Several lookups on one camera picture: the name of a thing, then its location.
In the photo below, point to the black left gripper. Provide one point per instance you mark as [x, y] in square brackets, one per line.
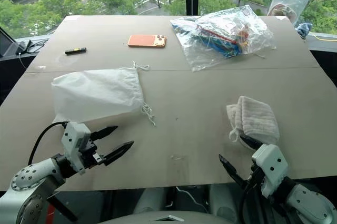
[89, 157]

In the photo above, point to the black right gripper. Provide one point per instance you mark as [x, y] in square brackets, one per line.
[256, 179]

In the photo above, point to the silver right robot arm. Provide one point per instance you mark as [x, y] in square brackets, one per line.
[308, 203]

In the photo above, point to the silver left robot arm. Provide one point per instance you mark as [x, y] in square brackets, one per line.
[29, 182]

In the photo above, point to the folded white towel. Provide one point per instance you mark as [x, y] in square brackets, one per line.
[259, 118]

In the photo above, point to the clear bag of colourful items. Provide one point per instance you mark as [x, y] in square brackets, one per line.
[223, 34]

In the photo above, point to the clear zip bag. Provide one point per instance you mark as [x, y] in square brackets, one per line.
[288, 5]

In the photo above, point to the dark rounded shape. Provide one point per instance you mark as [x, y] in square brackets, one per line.
[223, 200]

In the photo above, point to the grey robot torso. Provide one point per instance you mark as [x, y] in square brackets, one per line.
[168, 218]

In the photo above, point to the small black remote stick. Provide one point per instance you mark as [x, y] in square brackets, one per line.
[75, 50]

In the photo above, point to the orange smartphone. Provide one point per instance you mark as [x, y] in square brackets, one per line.
[143, 41]

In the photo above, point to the black power adapter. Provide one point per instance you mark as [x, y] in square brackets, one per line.
[24, 46]

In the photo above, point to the blue cloth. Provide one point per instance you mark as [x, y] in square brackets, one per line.
[305, 29]

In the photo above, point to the dark tablet screen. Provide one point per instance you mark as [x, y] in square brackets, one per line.
[6, 42]

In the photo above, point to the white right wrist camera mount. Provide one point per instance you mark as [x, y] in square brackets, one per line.
[271, 163]

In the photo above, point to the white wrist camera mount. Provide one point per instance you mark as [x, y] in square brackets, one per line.
[271, 163]
[75, 137]

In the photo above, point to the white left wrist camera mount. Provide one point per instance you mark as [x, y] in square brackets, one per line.
[75, 137]

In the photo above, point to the black table leg bracket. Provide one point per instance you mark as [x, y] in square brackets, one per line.
[63, 208]

